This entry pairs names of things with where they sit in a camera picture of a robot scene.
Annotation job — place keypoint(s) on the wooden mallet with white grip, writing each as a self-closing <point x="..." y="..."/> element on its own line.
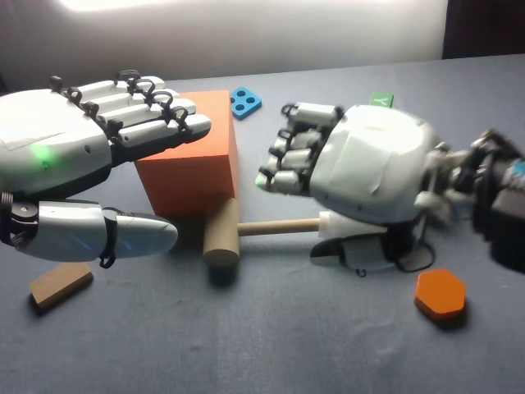
<point x="221" y="234"/>

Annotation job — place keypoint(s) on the small green letter block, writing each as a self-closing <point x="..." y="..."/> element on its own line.
<point x="381" y="99"/>

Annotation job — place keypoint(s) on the blue square four-hole block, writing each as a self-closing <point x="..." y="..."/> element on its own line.
<point x="245" y="107"/>

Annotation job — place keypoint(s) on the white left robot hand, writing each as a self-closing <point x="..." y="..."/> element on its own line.
<point x="49" y="135"/>

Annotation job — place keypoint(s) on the dark curtain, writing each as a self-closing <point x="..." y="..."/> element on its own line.
<point x="484" y="24"/>

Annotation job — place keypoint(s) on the tan wooden block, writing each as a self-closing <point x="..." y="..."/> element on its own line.
<point x="57" y="285"/>

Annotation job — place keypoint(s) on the grey table cloth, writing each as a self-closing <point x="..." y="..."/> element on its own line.
<point x="311" y="353"/>

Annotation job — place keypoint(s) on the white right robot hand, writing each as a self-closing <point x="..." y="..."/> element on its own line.
<point x="369" y="164"/>

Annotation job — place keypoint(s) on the orange hexagon block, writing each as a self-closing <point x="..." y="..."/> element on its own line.
<point x="441" y="293"/>

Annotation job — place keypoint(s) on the large orange cube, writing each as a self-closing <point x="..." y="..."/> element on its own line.
<point x="188" y="184"/>

